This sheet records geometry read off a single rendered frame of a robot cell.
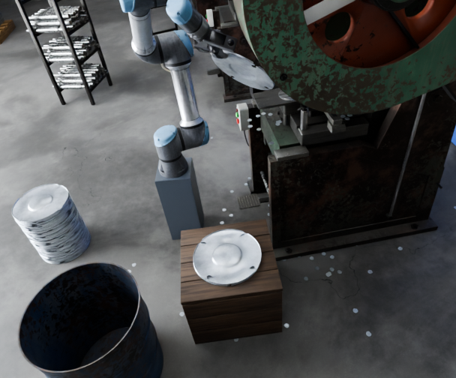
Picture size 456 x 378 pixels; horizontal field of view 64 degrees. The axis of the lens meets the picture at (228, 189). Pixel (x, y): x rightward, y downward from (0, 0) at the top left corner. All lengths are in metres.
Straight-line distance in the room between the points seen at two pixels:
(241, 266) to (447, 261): 1.10
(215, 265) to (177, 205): 0.53
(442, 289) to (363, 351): 0.52
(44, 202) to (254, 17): 1.51
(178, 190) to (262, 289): 0.71
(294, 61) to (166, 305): 1.30
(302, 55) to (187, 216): 1.16
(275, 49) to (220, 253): 0.86
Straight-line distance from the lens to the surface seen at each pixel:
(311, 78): 1.20
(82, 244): 2.28
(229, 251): 1.58
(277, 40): 1.12
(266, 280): 1.50
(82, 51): 3.66
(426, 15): 1.38
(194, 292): 1.50
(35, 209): 2.15
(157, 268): 2.06
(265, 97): 1.73
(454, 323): 1.97
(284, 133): 1.72
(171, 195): 1.91
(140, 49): 1.59
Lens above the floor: 1.60
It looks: 42 degrees down
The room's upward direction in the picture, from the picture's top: 8 degrees counter-clockwise
